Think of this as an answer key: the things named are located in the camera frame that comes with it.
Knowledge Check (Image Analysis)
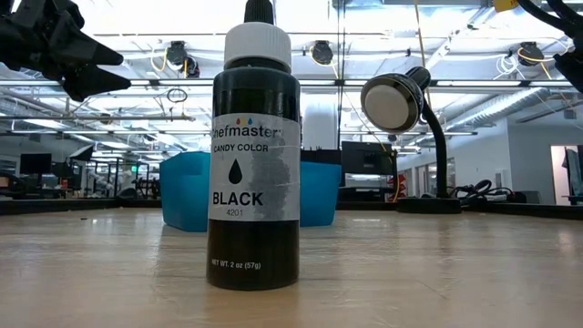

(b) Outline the hanging black cable reel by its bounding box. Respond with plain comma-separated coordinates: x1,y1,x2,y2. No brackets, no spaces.
164,39,201,79
517,40,546,67
310,39,336,67

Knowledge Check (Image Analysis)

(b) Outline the yellow cord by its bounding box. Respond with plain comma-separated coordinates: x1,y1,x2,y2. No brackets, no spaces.
412,0,430,113

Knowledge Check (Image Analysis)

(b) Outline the black background monitor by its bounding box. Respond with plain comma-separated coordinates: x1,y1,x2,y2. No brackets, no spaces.
18,152,54,176
341,140,396,177

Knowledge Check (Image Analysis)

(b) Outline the black lamp cable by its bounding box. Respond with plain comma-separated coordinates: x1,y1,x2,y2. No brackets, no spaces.
448,179,516,205

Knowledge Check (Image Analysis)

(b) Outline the large black food coloring bottle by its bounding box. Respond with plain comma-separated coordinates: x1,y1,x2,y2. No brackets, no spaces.
206,0,302,292

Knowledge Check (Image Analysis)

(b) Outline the black desk lamp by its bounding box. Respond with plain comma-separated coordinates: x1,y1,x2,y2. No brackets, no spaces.
360,66,464,215

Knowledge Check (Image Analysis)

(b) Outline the teal plastic bin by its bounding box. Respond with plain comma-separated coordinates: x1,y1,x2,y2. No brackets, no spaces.
159,150,343,233

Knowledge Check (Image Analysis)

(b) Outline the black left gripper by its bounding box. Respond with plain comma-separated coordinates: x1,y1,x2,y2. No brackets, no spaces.
0,0,132,102

